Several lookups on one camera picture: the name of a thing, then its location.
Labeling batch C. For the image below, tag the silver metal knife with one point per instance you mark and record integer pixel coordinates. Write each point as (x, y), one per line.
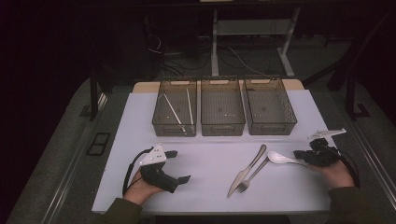
(255, 160)

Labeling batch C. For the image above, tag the silver metal fork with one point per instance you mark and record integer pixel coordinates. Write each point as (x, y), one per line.
(253, 177)

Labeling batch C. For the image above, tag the black metal stand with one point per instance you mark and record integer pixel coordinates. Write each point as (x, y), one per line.
(351, 102)

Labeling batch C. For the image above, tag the brown translucent plastic bin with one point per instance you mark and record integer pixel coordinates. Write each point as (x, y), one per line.
(175, 121)
(222, 107)
(269, 105)

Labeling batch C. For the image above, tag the white metal desk frame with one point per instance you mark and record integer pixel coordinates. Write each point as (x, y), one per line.
(252, 27)

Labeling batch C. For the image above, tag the person's right hand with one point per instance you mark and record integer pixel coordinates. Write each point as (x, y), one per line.
(337, 175)

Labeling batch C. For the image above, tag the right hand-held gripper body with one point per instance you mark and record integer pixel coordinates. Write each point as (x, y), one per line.
(323, 155)

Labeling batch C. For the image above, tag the person's left hand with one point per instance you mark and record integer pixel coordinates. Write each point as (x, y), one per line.
(138, 190)

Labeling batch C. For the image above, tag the wooden table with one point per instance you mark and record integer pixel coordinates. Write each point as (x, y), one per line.
(141, 87)

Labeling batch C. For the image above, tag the metal floor rail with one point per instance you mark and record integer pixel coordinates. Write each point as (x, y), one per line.
(73, 165)
(373, 149)

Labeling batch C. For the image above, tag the white spoon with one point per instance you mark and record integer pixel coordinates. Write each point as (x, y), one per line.
(277, 157)

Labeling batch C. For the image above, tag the black rectangular floor frame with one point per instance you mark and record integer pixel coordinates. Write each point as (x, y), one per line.
(98, 143)

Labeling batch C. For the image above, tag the white table sheet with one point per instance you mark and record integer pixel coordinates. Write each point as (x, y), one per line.
(202, 174)

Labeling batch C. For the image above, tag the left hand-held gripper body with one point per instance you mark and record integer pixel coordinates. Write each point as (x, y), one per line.
(157, 177)

